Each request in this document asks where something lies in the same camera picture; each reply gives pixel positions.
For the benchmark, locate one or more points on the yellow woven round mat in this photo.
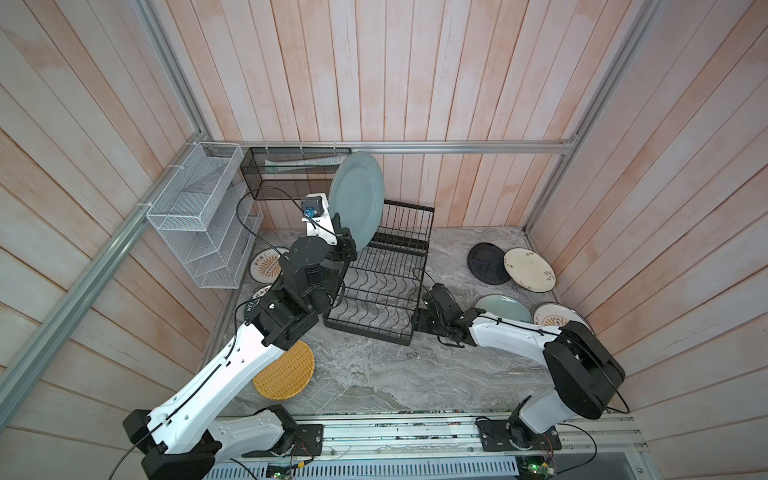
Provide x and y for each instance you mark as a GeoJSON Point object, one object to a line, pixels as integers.
{"type": "Point", "coordinates": [287, 376]}

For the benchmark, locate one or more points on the light green flower plate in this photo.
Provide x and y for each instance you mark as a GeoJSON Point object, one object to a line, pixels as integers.
{"type": "Point", "coordinates": [505, 307]}

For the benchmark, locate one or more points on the orange sunburst plate left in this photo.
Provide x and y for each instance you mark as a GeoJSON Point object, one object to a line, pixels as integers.
{"type": "Point", "coordinates": [264, 267]}

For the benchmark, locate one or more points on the orange sunburst plate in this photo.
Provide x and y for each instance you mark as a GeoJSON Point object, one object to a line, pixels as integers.
{"type": "Point", "coordinates": [264, 267]}
{"type": "Point", "coordinates": [556, 314]}

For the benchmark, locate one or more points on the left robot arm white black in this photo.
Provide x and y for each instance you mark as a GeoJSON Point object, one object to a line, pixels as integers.
{"type": "Point", "coordinates": [184, 437]}

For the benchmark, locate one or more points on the black mesh wall basket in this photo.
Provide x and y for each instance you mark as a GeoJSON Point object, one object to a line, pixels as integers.
{"type": "Point", "coordinates": [282, 173]}

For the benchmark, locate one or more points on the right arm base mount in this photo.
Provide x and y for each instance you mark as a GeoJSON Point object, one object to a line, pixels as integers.
{"type": "Point", "coordinates": [512, 434]}

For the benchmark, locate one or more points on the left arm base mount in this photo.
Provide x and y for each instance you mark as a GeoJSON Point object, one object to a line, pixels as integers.
{"type": "Point", "coordinates": [297, 439]}

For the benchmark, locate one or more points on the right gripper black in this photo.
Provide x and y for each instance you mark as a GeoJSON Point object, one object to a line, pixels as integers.
{"type": "Point", "coordinates": [418, 320]}

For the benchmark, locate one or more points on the black wire dish rack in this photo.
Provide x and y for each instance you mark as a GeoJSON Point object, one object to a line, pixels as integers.
{"type": "Point", "coordinates": [383, 287]}

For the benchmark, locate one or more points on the black round plate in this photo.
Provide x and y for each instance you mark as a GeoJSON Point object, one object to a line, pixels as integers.
{"type": "Point", "coordinates": [486, 262]}

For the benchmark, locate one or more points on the horizontal aluminium wall rail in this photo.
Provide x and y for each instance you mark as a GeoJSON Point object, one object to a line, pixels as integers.
{"type": "Point", "coordinates": [407, 147]}

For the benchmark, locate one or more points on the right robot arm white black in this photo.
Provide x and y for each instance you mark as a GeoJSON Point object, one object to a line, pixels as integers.
{"type": "Point", "coordinates": [585, 375]}

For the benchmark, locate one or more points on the cream floral plate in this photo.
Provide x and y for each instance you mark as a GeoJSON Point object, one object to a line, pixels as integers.
{"type": "Point", "coordinates": [529, 270]}

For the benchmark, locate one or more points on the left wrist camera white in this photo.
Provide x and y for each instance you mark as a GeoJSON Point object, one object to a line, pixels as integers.
{"type": "Point", "coordinates": [317, 218]}

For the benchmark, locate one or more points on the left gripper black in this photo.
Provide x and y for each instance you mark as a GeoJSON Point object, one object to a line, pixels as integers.
{"type": "Point", "coordinates": [345, 243]}

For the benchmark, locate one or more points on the white wire mesh shelf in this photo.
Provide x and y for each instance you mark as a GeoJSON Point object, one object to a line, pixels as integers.
{"type": "Point", "coordinates": [205, 218]}

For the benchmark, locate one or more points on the large teal green plate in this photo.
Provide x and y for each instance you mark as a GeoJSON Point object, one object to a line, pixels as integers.
{"type": "Point", "coordinates": [357, 195]}

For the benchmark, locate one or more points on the aluminium front rail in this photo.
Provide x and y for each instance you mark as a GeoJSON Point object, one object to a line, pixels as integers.
{"type": "Point", "coordinates": [455, 434]}

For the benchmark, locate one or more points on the orange sunburst plate right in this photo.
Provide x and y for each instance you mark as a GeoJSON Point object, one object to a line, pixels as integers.
{"type": "Point", "coordinates": [556, 314]}

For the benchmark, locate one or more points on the dark green rim plate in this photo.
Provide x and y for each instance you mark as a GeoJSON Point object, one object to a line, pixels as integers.
{"type": "Point", "coordinates": [260, 292]}

